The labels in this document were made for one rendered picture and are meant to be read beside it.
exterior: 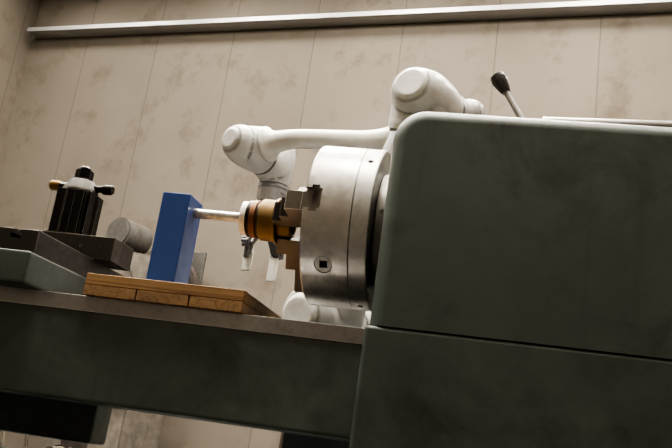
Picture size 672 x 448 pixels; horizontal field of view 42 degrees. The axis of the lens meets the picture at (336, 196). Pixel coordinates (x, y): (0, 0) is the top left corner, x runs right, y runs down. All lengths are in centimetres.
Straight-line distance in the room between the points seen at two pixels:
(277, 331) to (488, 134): 50
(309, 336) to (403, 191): 30
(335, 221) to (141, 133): 1073
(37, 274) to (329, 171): 56
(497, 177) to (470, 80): 923
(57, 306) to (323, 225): 51
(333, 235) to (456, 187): 24
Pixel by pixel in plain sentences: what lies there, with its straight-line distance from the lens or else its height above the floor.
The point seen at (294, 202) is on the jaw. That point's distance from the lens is 161.
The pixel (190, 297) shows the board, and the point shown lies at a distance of 157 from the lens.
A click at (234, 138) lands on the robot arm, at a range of 240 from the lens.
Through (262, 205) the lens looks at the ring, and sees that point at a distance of 173.
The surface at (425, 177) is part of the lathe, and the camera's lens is 150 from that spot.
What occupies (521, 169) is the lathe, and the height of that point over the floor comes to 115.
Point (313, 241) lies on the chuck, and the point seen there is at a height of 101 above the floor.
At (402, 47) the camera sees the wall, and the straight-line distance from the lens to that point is 1115.
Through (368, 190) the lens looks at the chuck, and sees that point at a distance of 158.
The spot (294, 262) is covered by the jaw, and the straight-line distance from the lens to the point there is 174.
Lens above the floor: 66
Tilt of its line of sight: 16 degrees up
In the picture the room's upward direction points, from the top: 8 degrees clockwise
